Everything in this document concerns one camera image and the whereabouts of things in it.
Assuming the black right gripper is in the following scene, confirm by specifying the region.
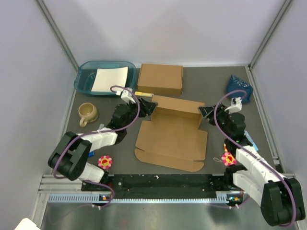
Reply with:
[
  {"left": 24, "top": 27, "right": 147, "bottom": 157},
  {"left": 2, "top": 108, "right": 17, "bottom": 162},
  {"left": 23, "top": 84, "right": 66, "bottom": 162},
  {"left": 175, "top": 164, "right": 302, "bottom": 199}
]
[{"left": 199, "top": 103, "right": 232, "bottom": 138}]

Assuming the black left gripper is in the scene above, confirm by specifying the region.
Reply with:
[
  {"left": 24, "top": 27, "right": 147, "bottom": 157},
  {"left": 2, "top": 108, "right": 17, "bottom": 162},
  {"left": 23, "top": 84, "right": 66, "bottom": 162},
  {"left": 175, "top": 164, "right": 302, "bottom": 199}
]
[{"left": 123, "top": 97, "right": 158, "bottom": 129}]

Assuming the brown cardboard box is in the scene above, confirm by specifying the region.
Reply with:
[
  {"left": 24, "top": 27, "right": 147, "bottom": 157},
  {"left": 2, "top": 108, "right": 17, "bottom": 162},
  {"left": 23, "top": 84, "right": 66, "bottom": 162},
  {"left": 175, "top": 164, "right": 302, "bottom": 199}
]
[
  {"left": 137, "top": 63, "right": 183, "bottom": 95},
  {"left": 134, "top": 95, "right": 208, "bottom": 173}
]

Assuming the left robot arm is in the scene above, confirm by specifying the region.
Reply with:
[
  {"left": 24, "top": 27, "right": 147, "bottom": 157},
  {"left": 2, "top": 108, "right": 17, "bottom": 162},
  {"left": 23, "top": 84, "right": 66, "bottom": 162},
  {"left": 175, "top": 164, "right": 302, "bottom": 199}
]
[{"left": 48, "top": 98, "right": 158, "bottom": 190}]

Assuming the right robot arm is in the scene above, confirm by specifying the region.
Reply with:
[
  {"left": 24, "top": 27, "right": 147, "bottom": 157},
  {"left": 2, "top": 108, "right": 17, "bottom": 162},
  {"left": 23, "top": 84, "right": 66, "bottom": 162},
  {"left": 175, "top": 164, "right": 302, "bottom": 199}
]
[{"left": 199, "top": 104, "right": 306, "bottom": 226}]

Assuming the folded brown cardboard box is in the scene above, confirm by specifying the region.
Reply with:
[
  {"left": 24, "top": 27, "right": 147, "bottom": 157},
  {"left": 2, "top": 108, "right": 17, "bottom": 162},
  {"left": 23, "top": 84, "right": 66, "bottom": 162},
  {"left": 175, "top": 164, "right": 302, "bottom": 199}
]
[{"left": 137, "top": 63, "right": 183, "bottom": 95}]

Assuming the yellow white marker pen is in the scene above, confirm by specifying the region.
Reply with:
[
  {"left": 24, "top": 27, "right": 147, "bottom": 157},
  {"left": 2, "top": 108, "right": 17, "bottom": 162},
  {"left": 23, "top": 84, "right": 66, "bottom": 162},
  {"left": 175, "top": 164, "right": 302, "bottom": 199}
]
[{"left": 134, "top": 91, "right": 153, "bottom": 97}]

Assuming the dark blue crumpled bag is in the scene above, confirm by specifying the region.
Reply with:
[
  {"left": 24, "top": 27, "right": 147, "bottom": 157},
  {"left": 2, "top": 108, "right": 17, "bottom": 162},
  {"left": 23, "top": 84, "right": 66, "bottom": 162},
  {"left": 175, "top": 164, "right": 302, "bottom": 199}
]
[{"left": 226, "top": 75, "right": 253, "bottom": 104}]

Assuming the light blue pen right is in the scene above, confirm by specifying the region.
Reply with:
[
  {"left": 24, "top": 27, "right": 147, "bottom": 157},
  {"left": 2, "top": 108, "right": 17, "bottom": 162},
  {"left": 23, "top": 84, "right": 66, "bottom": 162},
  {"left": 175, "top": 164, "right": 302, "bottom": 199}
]
[{"left": 244, "top": 130, "right": 259, "bottom": 151}]

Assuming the white paper sheet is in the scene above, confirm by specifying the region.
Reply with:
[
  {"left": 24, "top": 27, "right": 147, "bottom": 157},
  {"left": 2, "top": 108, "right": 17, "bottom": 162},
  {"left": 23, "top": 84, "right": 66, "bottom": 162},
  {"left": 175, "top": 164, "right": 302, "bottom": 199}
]
[{"left": 91, "top": 67, "right": 129, "bottom": 92}]

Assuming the pink flower toy right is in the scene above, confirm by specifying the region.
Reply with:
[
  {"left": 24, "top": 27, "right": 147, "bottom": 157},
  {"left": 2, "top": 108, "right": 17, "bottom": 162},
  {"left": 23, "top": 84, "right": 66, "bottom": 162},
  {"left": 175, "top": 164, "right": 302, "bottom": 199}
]
[{"left": 221, "top": 152, "right": 237, "bottom": 166}]

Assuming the pink flower toy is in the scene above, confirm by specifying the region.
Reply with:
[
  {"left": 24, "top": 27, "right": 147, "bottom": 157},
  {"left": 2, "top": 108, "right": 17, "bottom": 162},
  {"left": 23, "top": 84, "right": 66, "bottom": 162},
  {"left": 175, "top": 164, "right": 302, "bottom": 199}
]
[
  {"left": 221, "top": 152, "right": 237, "bottom": 166},
  {"left": 97, "top": 155, "right": 113, "bottom": 170}
]

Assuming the beige ceramic mug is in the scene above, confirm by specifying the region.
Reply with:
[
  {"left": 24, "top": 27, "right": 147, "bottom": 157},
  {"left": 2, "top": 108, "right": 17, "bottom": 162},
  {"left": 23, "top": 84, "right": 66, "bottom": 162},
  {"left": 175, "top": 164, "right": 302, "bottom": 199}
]
[{"left": 78, "top": 103, "right": 99, "bottom": 127}]

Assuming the pink flower toy left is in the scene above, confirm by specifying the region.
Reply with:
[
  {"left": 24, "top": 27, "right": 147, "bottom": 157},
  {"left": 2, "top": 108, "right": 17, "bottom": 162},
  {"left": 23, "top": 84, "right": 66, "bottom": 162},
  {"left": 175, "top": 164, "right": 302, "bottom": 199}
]
[{"left": 97, "top": 155, "right": 113, "bottom": 170}]

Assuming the teal plastic bin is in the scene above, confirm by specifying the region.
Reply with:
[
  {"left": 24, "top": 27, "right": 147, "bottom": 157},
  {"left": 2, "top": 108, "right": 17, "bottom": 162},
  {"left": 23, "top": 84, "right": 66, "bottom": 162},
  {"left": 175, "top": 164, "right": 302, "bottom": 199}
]
[{"left": 74, "top": 61, "right": 138, "bottom": 96}]

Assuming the small blue plastic block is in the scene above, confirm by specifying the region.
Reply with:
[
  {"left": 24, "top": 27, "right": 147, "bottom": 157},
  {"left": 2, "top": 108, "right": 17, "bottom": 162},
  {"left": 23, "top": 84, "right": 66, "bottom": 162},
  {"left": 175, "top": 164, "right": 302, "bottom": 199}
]
[{"left": 88, "top": 151, "right": 94, "bottom": 157}]

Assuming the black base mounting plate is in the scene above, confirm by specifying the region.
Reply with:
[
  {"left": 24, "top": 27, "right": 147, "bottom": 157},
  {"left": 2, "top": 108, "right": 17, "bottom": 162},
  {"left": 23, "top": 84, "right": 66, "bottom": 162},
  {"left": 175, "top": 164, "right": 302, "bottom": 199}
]
[{"left": 81, "top": 174, "right": 255, "bottom": 199}]

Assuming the white object bottom corner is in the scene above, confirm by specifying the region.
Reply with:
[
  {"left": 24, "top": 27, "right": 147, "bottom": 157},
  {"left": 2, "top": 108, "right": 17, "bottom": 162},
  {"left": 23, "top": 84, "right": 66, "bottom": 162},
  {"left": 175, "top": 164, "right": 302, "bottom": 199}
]
[{"left": 14, "top": 218, "right": 41, "bottom": 230}]

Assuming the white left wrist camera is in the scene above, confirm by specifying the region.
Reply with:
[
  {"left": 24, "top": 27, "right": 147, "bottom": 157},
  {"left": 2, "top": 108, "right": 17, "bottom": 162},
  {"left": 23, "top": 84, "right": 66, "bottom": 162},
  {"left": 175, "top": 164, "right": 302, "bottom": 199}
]
[{"left": 115, "top": 87, "right": 136, "bottom": 104}]

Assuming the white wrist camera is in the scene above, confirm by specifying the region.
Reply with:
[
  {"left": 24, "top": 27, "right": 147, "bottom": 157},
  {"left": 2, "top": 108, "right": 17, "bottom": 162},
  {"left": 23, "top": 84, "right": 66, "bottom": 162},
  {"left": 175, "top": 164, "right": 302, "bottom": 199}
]
[
  {"left": 225, "top": 97, "right": 242, "bottom": 114},
  {"left": 115, "top": 87, "right": 136, "bottom": 104}
]

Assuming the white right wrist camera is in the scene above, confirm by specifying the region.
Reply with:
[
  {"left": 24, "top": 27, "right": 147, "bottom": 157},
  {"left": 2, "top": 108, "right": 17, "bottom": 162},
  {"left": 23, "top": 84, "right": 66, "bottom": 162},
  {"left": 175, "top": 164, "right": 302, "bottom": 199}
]
[{"left": 225, "top": 97, "right": 242, "bottom": 114}]

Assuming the grey slotted cable duct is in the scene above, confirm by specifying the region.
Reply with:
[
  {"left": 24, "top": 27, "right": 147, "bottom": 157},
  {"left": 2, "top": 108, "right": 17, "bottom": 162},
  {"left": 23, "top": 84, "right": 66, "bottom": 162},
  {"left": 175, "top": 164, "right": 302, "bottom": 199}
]
[{"left": 48, "top": 194, "right": 242, "bottom": 204}]

